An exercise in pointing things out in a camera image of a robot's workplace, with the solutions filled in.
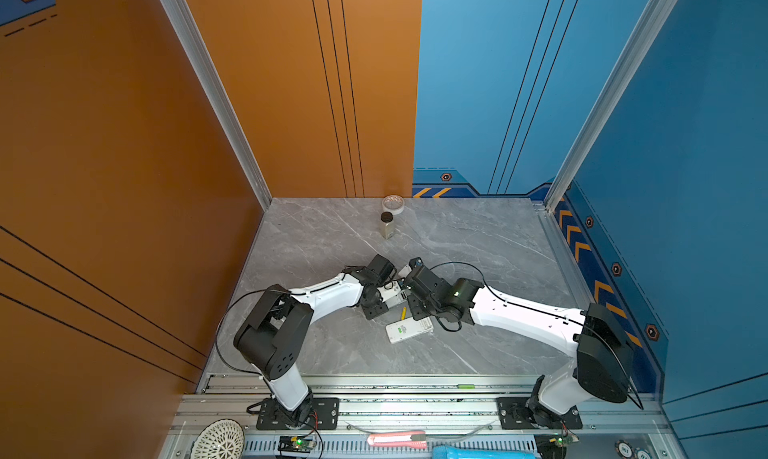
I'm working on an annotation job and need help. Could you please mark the white remote control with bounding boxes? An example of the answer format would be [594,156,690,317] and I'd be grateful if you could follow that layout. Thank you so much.
[385,317,434,344]

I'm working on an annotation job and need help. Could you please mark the white remote with display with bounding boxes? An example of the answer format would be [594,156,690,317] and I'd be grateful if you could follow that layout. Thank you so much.
[379,283,407,308]

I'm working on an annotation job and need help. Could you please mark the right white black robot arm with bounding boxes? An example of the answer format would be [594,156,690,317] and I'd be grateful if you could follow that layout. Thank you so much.
[400,258,643,429]

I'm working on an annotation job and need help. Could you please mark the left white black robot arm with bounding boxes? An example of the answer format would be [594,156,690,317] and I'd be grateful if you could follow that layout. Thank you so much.
[233,255,395,421]

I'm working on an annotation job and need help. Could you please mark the small brown-capped jar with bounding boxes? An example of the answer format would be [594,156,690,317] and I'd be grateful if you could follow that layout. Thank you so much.
[380,211,395,239]

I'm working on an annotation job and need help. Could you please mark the pink box cutter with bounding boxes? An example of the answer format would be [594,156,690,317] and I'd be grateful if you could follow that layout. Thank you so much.
[366,431,428,450]

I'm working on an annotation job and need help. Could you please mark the cyan cylinder object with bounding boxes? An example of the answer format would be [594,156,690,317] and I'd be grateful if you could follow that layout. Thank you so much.
[431,446,537,459]

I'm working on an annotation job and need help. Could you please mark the green circuit board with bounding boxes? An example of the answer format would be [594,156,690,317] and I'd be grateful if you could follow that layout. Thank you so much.
[277,436,319,457]

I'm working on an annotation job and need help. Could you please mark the white mesh basket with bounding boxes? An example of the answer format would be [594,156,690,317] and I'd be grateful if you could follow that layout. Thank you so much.
[190,419,245,459]

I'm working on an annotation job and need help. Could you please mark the aluminium rail frame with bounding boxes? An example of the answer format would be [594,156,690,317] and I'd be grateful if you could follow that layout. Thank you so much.
[160,374,684,458]

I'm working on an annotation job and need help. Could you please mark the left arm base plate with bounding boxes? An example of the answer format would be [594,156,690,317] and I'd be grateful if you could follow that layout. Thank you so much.
[256,396,340,431]

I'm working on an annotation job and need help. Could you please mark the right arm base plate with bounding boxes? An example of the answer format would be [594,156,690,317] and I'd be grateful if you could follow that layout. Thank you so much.
[496,397,583,430]

